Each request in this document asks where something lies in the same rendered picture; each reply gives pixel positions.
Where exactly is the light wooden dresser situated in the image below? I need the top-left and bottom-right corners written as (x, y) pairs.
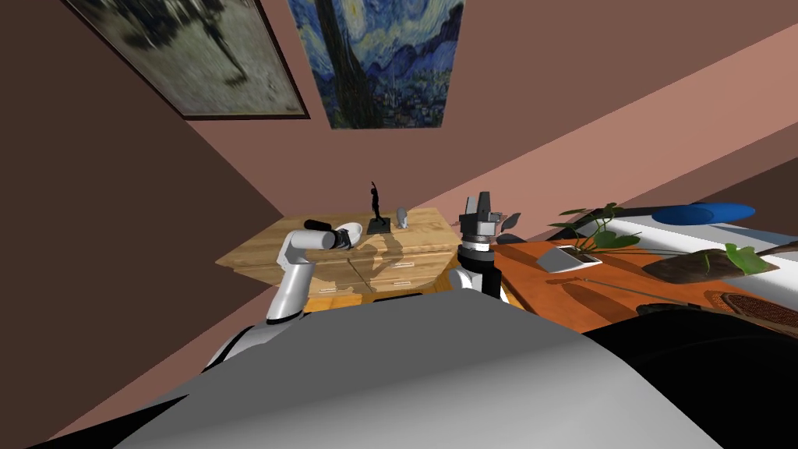
top-left (214, 207), bottom-right (464, 313)

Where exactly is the blue starry night painting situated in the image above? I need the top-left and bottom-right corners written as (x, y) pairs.
top-left (286, 0), bottom-right (466, 131)

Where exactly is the grey open laptop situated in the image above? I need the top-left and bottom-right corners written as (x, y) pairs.
top-left (535, 244), bottom-right (604, 274)

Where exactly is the black figure statuette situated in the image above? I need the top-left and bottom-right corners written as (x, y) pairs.
top-left (365, 181), bottom-right (394, 236)

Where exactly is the blue round cushion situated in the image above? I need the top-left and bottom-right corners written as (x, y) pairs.
top-left (651, 202), bottom-right (757, 226)

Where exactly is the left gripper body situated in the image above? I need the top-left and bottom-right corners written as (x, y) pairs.
top-left (337, 222), bottom-right (365, 250)

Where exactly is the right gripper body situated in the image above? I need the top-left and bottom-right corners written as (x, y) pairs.
top-left (458, 210), bottom-right (503, 238)

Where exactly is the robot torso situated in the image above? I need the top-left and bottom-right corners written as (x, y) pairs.
top-left (111, 289), bottom-right (726, 449)

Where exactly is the orange wooden desk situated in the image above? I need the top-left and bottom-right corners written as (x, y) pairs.
top-left (491, 239), bottom-right (798, 335)

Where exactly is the green plant in brown pot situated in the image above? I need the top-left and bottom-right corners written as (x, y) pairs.
top-left (548, 202), bottom-right (782, 286)

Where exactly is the dark-framed grey picture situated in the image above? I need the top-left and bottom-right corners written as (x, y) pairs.
top-left (64, 0), bottom-right (312, 122)

